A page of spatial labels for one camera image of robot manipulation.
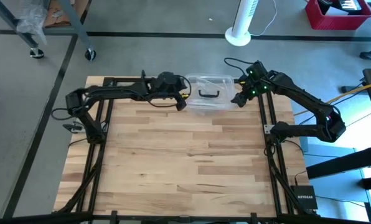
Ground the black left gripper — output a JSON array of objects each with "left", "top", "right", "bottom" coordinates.
[{"left": 154, "top": 71, "right": 189, "bottom": 112}]

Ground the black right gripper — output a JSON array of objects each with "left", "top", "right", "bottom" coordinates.
[{"left": 230, "top": 60, "right": 271, "bottom": 108}]

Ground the clear plastic storage bin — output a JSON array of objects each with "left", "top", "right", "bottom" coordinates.
[{"left": 184, "top": 73, "right": 237, "bottom": 116}]

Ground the small clear plastic bag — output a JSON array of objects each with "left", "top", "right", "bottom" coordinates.
[{"left": 194, "top": 77, "right": 233, "bottom": 94}]

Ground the red plastic crate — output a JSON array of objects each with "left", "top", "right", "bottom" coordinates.
[{"left": 304, "top": 0, "right": 371, "bottom": 31}]

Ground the grey metal cart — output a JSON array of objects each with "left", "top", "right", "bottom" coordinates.
[{"left": 0, "top": 0, "right": 96, "bottom": 62}]

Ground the black keyboard device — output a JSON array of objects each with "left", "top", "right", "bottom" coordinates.
[{"left": 316, "top": 0, "right": 364, "bottom": 16}]

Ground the brown cardboard piece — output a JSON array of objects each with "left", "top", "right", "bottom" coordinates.
[{"left": 44, "top": 0, "right": 90, "bottom": 28}]

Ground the clear plastic sheet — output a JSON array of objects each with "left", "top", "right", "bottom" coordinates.
[{"left": 16, "top": 1, "right": 49, "bottom": 44}]

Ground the black cable with yellow tag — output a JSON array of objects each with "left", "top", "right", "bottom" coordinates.
[
  {"left": 223, "top": 57, "right": 255, "bottom": 85},
  {"left": 141, "top": 75, "right": 192, "bottom": 109}
]

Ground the black bin lid handle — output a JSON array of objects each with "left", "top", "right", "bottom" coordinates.
[{"left": 198, "top": 89, "right": 221, "bottom": 99}]

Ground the black aluminium table frame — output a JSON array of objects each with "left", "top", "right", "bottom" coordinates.
[{"left": 51, "top": 70, "right": 322, "bottom": 224}]

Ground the white fan cord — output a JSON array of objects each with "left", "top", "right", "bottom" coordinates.
[{"left": 250, "top": 0, "right": 278, "bottom": 37}]

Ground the yellow hanging cable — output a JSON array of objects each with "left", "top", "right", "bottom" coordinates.
[{"left": 293, "top": 80, "right": 371, "bottom": 116}]

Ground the black Netgear network switch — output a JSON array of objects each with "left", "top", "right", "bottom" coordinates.
[{"left": 290, "top": 185, "right": 319, "bottom": 210}]

